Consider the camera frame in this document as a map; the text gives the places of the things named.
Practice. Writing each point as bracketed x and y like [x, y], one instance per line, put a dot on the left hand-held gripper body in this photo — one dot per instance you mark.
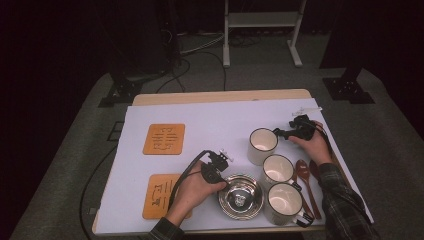
[213, 170]

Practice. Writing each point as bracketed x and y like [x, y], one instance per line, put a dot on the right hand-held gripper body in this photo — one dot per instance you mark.
[304, 130]

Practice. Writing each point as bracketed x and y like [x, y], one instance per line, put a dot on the shiny steel bowl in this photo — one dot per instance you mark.
[241, 198]

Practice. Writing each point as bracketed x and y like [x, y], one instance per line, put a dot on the white mug black rim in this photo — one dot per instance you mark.
[277, 168]
[284, 201]
[261, 146]

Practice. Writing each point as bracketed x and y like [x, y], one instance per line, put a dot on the brown wooden spoon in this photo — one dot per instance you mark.
[314, 166]
[302, 168]

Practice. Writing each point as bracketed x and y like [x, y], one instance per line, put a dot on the engraved wooden coaster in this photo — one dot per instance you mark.
[156, 196]
[163, 140]

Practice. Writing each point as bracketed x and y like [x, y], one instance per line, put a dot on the person's right hand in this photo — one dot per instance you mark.
[318, 146]

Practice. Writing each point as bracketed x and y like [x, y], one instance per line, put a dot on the person's left hand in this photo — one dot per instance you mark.
[193, 193]

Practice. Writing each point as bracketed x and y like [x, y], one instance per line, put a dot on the white table cover sheet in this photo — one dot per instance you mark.
[216, 116]

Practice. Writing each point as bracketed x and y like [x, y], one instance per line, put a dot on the black stand base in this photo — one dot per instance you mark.
[348, 90]
[121, 91]

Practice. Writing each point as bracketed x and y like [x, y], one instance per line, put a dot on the white metal stand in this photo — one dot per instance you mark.
[260, 19]

